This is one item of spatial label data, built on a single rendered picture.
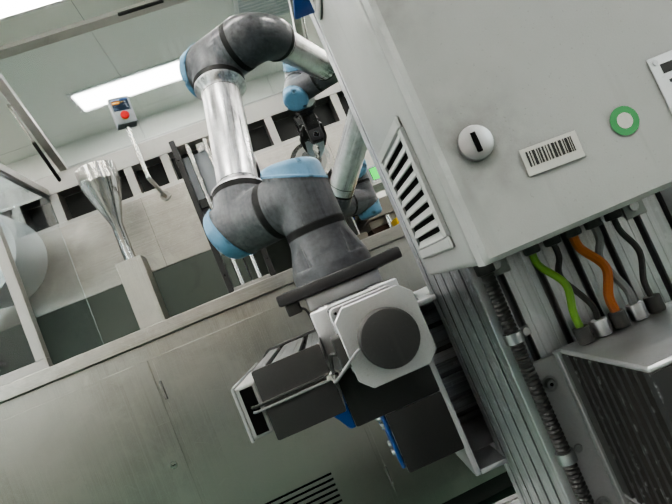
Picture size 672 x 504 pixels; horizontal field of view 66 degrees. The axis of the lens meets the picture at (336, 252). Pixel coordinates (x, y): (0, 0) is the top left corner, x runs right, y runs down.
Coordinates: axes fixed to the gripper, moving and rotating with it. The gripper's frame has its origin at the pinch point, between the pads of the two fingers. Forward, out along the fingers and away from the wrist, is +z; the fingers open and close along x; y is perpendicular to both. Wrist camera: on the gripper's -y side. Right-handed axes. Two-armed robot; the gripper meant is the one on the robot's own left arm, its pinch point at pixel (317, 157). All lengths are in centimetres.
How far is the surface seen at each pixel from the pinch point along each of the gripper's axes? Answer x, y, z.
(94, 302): 97, 14, 37
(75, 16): 75, 194, -11
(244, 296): 40, -44, 5
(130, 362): 76, -46, 10
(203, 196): 41.3, -3.9, -4.1
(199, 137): 35.3, 8.0, -17.9
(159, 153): 53, 50, 7
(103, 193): 73, 19, -4
